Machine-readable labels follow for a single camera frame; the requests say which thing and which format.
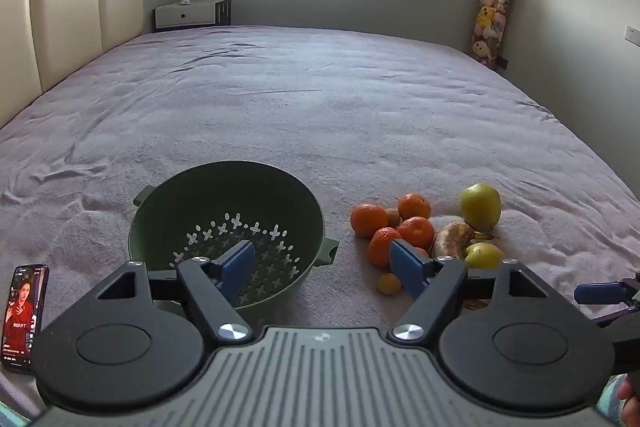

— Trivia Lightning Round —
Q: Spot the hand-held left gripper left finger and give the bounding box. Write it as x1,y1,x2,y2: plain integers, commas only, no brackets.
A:
97,240,257,344

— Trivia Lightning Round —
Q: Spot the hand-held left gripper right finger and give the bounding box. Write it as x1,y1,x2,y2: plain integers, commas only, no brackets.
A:
389,239,548,344

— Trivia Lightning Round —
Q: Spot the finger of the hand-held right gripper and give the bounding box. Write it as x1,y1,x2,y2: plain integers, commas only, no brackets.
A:
574,272,640,308
592,307,635,326

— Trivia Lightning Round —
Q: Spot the small yellow kumquat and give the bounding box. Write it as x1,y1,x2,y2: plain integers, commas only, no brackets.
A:
377,273,402,296

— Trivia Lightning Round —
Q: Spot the brown sweet potato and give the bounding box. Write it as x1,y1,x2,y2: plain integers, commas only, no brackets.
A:
431,222,475,259

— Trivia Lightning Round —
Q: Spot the green colander bowl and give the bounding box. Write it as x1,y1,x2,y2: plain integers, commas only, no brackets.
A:
128,161,338,310

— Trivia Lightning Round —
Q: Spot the small yellow apple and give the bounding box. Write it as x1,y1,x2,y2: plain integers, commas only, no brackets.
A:
465,242,505,270

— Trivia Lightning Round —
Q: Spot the large yellow green apple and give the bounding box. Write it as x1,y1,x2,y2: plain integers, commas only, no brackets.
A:
460,183,502,233

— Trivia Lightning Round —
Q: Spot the person's right hand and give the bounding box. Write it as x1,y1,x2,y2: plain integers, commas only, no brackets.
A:
617,374,640,423

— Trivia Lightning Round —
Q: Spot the black smartphone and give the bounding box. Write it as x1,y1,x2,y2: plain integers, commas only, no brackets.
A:
0,264,49,377

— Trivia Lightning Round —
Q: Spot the white nightstand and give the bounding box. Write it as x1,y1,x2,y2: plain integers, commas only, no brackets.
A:
152,0,232,31

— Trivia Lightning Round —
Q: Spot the clear tube of plush toys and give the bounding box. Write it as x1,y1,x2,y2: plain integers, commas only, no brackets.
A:
470,0,516,70

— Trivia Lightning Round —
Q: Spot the cream padded headboard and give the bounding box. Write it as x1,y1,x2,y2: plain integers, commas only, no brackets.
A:
0,0,145,130

